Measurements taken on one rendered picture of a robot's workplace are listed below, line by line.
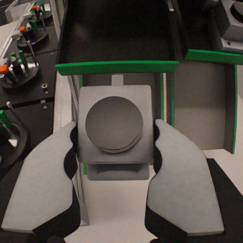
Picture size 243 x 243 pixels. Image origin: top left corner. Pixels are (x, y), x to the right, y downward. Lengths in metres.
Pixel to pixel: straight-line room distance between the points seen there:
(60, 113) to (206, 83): 0.34
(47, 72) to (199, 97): 0.44
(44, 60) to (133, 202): 0.52
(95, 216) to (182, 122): 0.29
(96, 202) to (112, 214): 0.05
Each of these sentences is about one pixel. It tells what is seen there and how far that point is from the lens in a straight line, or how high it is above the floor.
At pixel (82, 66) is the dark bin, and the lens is 0.21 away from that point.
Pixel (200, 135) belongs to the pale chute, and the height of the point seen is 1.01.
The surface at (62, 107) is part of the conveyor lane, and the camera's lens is 0.53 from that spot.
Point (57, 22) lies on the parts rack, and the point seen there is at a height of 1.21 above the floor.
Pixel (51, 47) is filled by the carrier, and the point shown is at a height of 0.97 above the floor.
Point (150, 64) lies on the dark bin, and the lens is 0.21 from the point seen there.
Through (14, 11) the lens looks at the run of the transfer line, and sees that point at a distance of 1.58.
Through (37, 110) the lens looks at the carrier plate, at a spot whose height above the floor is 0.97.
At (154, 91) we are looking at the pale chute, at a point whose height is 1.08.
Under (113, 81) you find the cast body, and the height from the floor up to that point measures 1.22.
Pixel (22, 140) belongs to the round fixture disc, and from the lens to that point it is 0.46.
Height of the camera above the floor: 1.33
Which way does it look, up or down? 52 degrees down
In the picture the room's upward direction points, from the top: 2 degrees counter-clockwise
